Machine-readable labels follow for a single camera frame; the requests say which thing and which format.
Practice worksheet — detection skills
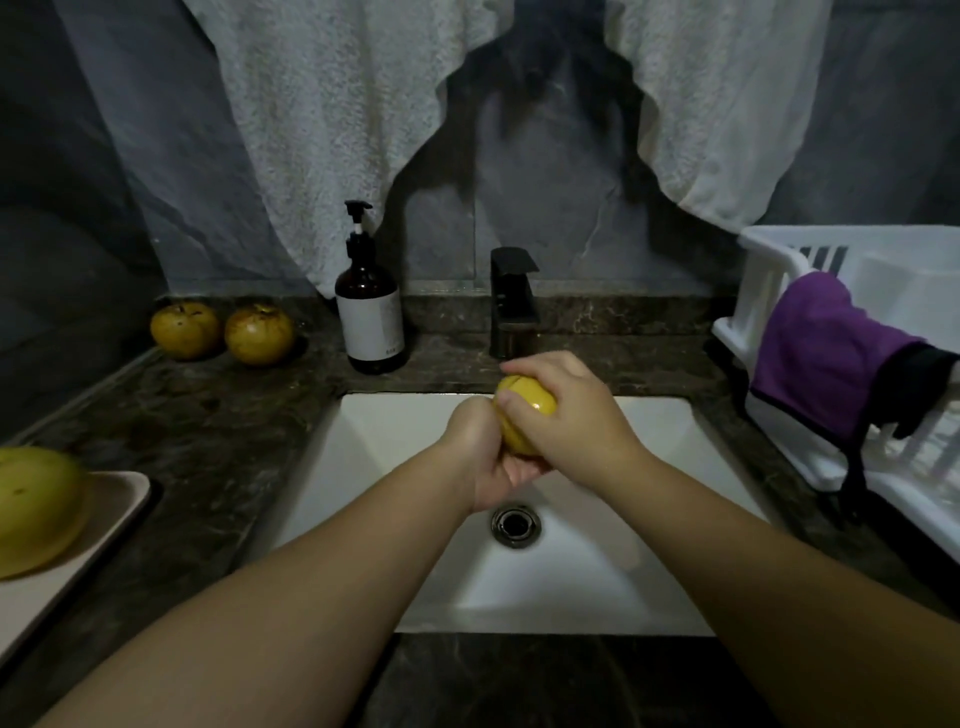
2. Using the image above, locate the dark soap pump bottle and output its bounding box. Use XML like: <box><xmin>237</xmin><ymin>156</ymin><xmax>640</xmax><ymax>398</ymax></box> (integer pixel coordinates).
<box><xmin>333</xmin><ymin>199</ymin><xmax>408</xmax><ymax>375</ymax></box>

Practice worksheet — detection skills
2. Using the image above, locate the metal sink drain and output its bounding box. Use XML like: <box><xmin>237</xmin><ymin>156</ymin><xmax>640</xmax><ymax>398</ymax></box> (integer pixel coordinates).
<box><xmin>489</xmin><ymin>502</ymin><xmax>543</xmax><ymax>549</ymax></box>

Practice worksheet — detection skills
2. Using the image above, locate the person's left hand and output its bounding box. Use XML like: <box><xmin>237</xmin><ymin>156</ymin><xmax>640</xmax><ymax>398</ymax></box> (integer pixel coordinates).
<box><xmin>438</xmin><ymin>396</ymin><xmax>554</xmax><ymax>515</ymax></box>

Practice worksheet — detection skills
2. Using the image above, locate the person's right forearm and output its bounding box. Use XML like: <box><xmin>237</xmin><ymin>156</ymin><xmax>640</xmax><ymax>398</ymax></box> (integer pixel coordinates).
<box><xmin>622</xmin><ymin>450</ymin><xmax>960</xmax><ymax>728</ymax></box>

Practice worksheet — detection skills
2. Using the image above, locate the white sink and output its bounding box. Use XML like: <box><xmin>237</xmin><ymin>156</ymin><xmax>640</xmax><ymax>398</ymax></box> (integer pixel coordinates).
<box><xmin>270</xmin><ymin>393</ymin><xmax>774</xmax><ymax>636</ymax></box>

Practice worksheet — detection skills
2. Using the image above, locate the purple cloth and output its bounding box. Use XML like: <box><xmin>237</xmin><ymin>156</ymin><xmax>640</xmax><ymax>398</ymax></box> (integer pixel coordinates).
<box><xmin>750</xmin><ymin>270</ymin><xmax>959</xmax><ymax>452</ymax></box>

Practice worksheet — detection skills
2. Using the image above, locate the beige plastic tray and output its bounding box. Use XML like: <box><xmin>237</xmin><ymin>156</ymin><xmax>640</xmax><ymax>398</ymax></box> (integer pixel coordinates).
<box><xmin>0</xmin><ymin>469</ymin><xmax>153</xmax><ymax>662</ymax></box>

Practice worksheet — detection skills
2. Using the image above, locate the person's right hand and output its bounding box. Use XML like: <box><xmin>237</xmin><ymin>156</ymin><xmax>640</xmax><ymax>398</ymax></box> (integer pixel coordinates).
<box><xmin>495</xmin><ymin>349</ymin><xmax>662</xmax><ymax>501</ymax></box>

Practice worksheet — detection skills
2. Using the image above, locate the person's left forearm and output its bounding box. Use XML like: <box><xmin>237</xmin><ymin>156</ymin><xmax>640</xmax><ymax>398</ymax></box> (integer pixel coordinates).
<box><xmin>37</xmin><ymin>450</ymin><xmax>474</xmax><ymax>728</ymax></box>

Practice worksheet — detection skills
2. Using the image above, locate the group of yellow apples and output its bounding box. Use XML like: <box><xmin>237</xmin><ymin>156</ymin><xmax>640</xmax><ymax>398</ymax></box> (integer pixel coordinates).
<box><xmin>148</xmin><ymin>298</ymin><xmax>297</xmax><ymax>368</ymax></box>

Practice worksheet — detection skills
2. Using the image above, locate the white plastic basket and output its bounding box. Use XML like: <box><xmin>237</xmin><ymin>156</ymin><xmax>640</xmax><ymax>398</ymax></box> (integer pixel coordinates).
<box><xmin>711</xmin><ymin>225</ymin><xmax>960</xmax><ymax>564</ymax></box>

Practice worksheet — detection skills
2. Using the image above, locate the black faucet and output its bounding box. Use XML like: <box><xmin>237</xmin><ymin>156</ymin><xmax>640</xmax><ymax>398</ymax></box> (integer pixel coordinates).
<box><xmin>489</xmin><ymin>246</ymin><xmax>540</xmax><ymax>359</ymax></box>

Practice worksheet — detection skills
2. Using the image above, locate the white hanging towel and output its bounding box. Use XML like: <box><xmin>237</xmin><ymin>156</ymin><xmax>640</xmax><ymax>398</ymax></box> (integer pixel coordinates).
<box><xmin>180</xmin><ymin>0</ymin><xmax>837</xmax><ymax>294</ymax></box>

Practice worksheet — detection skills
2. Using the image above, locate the spotted yellow apple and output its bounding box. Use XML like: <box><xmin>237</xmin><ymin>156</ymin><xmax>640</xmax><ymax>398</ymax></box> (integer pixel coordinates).
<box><xmin>495</xmin><ymin>375</ymin><xmax>561</xmax><ymax>459</ymax></box>
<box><xmin>0</xmin><ymin>445</ymin><xmax>92</xmax><ymax>581</ymax></box>

